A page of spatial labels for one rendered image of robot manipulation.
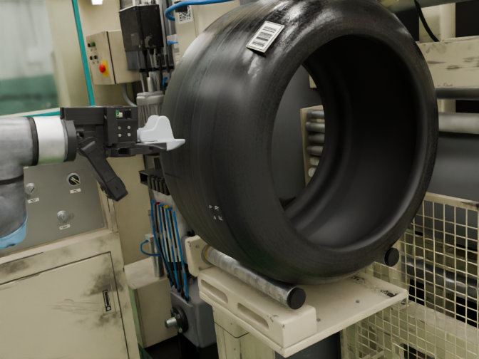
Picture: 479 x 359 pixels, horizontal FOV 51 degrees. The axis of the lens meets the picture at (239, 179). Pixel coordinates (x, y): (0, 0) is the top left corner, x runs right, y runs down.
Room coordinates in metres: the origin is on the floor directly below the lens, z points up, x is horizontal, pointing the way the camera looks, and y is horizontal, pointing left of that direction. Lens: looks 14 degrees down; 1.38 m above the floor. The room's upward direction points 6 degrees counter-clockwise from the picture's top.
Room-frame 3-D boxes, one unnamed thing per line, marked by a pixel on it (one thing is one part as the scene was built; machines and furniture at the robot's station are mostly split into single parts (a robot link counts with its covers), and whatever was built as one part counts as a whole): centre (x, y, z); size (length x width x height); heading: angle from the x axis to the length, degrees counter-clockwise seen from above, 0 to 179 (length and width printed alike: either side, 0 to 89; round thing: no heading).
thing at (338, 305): (1.14, -0.12, 0.80); 0.37 x 0.36 x 0.02; 122
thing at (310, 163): (1.53, -0.32, 1.05); 0.20 x 0.15 x 0.30; 32
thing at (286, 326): (1.07, 0.00, 0.84); 0.36 x 0.09 x 0.06; 32
